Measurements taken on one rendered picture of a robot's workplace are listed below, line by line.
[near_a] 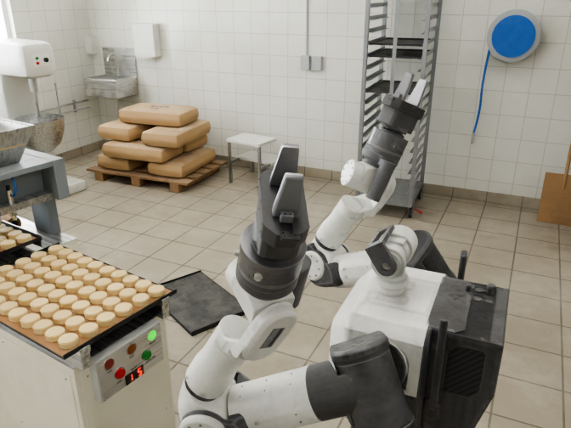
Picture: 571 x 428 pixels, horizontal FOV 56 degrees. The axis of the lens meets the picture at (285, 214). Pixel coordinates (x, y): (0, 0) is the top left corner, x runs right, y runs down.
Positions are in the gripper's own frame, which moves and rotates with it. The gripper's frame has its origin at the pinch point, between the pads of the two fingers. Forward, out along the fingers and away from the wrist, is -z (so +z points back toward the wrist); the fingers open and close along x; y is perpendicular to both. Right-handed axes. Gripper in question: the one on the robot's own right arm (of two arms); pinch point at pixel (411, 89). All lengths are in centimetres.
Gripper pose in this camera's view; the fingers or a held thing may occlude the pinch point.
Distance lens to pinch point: 128.7
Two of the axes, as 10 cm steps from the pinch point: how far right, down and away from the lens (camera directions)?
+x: -7.3, -1.4, -6.7
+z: -3.8, 8.9, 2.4
